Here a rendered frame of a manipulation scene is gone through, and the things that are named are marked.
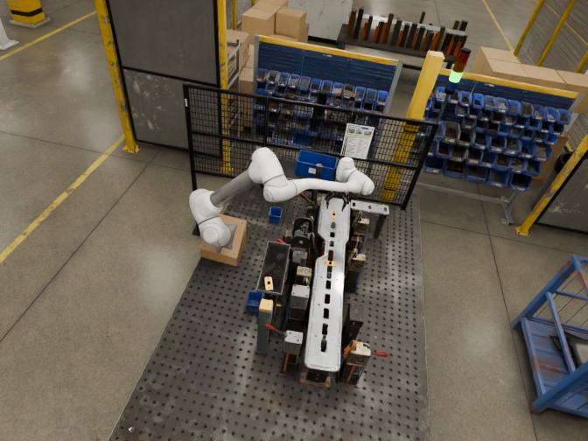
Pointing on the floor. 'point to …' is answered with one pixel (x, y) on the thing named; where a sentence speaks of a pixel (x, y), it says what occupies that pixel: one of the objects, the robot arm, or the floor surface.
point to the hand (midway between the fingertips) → (335, 206)
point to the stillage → (557, 348)
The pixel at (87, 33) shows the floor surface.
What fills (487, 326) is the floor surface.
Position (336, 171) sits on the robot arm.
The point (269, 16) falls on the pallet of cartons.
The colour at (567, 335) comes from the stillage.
